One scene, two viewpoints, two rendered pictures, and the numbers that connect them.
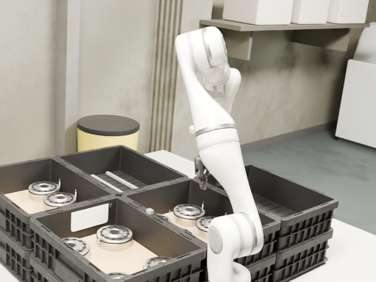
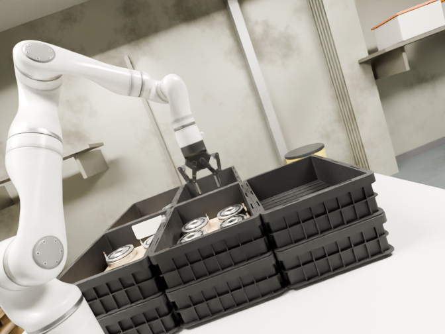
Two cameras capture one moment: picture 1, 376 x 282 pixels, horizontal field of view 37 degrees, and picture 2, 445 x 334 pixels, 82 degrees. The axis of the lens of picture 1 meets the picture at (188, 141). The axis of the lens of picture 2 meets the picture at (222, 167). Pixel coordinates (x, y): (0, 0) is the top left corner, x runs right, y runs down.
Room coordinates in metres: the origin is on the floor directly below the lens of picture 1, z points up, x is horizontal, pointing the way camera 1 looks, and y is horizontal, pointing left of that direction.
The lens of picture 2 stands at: (1.04, -0.69, 1.17)
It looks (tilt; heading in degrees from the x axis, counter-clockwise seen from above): 9 degrees down; 45
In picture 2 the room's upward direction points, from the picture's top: 21 degrees counter-clockwise
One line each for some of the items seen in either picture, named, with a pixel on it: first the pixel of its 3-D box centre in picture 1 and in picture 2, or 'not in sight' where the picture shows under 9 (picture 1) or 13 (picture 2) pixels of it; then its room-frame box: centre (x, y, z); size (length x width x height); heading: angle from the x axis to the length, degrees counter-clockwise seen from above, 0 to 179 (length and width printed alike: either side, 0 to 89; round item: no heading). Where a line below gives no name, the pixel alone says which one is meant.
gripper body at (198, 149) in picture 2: not in sight; (196, 155); (1.56, -0.08, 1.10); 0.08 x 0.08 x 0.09
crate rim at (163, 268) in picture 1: (116, 236); (120, 246); (1.33, 0.17, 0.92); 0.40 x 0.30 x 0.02; 44
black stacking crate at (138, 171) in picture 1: (119, 183); (212, 195); (1.82, 0.22, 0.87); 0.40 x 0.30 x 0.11; 44
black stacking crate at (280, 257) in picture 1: (258, 234); (308, 224); (1.74, -0.27, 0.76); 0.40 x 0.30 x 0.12; 44
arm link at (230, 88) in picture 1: (223, 94); (176, 102); (1.56, -0.09, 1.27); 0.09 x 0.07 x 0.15; 78
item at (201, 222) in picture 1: (212, 224); (232, 222); (1.58, -0.10, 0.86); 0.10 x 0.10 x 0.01
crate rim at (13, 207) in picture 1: (41, 186); (149, 207); (1.62, 0.44, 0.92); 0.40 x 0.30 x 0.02; 44
